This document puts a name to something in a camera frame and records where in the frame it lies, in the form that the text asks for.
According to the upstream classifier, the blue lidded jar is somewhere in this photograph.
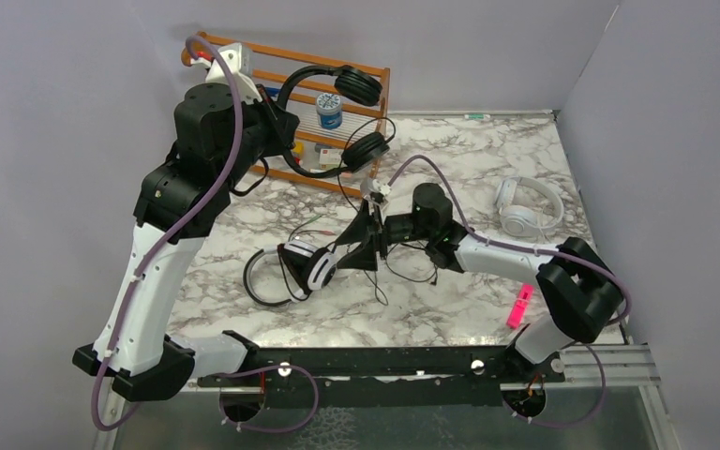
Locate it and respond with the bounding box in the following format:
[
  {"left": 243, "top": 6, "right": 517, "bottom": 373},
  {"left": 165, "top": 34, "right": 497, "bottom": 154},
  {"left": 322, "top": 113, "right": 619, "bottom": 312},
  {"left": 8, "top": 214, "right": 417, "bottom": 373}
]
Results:
[{"left": 314, "top": 93, "right": 343, "bottom": 129}]

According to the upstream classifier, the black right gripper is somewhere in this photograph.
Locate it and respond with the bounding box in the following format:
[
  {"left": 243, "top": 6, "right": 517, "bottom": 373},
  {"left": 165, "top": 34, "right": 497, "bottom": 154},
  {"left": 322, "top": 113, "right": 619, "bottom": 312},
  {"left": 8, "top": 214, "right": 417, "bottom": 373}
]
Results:
[{"left": 335, "top": 199, "right": 433, "bottom": 272}]

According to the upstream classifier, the wooden orange shelf rack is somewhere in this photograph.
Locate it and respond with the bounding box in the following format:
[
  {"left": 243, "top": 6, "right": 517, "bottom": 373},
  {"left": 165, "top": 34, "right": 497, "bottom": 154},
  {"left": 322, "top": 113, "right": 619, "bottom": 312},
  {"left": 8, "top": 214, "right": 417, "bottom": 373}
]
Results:
[{"left": 196, "top": 31, "right": 391, "bottom": 193}]

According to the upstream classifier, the yellow grey small object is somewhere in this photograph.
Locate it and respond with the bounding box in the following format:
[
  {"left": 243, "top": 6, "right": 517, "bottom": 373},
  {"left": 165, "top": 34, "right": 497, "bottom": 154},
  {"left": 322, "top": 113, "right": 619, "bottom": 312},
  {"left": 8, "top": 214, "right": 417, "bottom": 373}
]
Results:
[{"left": 292, "top": 141, "right": 305, "bottom": 160}]

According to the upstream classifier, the small white red box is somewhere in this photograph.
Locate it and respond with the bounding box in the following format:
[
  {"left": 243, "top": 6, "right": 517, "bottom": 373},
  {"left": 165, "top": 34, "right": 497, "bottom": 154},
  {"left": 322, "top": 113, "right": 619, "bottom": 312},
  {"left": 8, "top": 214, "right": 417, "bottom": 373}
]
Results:
[{"left": 315, "top": 146, "right": 343, "bottom": 171}]

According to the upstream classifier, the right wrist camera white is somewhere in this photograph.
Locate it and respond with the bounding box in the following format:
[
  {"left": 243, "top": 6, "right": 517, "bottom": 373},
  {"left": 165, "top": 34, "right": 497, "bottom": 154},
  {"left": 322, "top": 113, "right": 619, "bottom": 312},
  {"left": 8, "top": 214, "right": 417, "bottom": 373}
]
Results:
[{"left": 360, "top": 177, "right": 392, "bottom": 208}]

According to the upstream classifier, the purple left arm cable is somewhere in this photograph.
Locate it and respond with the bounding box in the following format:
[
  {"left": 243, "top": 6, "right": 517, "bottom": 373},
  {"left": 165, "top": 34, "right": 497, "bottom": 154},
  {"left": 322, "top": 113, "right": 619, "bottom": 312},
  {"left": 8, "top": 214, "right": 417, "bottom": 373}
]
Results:
[{"left": 90, "top": 34, "right": 321, "bottom": 435}]

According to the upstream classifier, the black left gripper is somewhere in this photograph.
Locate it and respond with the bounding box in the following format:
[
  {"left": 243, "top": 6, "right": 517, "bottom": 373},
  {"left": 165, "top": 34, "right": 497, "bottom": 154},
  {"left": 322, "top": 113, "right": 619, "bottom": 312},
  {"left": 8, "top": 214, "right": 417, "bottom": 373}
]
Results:
[{"left": 216, "top": 82, "right": 300, "bottom": 189}]

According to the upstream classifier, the white over-ear headphones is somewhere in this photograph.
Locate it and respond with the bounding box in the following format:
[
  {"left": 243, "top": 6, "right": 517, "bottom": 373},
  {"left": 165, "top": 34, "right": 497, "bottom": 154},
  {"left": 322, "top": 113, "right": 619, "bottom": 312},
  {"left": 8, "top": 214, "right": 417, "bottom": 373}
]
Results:
[{"left": 493, "top": 176, "right": 564, "bottom": 238}]

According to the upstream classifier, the thin black headphone cable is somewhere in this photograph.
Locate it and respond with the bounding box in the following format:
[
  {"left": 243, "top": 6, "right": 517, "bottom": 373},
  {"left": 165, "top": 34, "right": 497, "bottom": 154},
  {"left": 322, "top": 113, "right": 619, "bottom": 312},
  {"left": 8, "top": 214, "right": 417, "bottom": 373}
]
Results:
[{"left": 335, "top": 116, "right": 441, "bottom": 308}]

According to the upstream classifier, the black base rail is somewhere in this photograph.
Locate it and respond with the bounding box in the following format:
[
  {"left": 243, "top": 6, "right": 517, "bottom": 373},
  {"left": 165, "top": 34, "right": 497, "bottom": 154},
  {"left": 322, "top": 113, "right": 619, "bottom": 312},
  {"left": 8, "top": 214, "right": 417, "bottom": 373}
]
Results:
[{"left": 196, "top": 345, "right": 565, "bottom": 410}]

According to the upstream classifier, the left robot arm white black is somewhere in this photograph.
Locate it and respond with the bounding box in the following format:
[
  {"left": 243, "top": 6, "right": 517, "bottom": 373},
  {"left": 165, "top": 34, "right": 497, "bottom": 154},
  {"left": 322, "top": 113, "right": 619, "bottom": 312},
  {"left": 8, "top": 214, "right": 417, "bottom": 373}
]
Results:
[{"left": 72, "top": 82, "right": 299, "bottom": 403}]

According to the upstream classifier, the small black on-ear headphones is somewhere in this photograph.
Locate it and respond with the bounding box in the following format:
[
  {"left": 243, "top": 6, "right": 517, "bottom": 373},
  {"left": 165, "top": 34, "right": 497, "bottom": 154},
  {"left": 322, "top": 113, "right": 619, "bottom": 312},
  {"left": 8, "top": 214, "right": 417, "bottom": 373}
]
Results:
[{"left": 277, "top": 65, "right": 391, "bottom": 179}]

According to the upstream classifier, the white black gaming headset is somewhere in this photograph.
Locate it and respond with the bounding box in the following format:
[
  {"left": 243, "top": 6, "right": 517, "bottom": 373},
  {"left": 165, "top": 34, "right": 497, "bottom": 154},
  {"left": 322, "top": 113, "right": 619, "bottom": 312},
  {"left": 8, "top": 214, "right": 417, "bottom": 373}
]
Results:
[{"left": 243, "top": 239, "right": 338, "bottom": 308}]

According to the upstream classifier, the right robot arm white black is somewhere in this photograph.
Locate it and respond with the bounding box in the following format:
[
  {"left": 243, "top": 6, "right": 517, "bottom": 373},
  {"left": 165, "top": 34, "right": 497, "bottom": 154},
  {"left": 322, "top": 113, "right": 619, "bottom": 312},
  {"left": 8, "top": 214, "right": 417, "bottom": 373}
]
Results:
[{"left": 337, "top": 183, "right": 624, "bottom": 382}]

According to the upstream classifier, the black red headset cable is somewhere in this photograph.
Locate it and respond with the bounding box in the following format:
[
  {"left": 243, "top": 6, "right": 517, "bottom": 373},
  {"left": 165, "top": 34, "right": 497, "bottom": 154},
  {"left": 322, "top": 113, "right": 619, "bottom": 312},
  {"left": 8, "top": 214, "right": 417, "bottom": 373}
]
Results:
[{"left": 288, "top": 214, "right": 339, "bottom": 247}]

